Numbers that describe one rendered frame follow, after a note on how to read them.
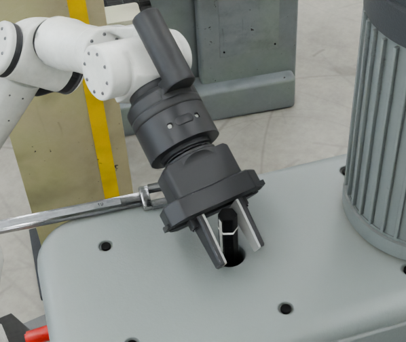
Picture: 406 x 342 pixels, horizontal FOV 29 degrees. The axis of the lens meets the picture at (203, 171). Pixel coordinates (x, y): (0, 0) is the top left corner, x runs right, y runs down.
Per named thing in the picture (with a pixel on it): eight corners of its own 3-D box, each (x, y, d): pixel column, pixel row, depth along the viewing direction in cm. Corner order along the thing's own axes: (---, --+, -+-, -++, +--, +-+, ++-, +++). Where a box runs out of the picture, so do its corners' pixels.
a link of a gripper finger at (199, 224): (221, 268, 87) (197, 220, 89) (228, 261, 85) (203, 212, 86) (209, 273, 87) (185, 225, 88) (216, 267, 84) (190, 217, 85)
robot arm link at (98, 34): (135, 100, 89) (77, 81, 99) (196, 84, 94) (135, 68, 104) (130, 44, 87) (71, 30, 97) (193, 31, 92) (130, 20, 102)
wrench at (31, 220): (-22, 245, 93) (-24, 241, 92) (-23, 222, 95) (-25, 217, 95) (176, 205, 96) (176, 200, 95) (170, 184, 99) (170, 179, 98)
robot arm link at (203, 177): (250, 201, 95) (207, 118, 97) (274, 175, 86) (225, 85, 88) (159, 242, 91) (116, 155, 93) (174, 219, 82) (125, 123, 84)
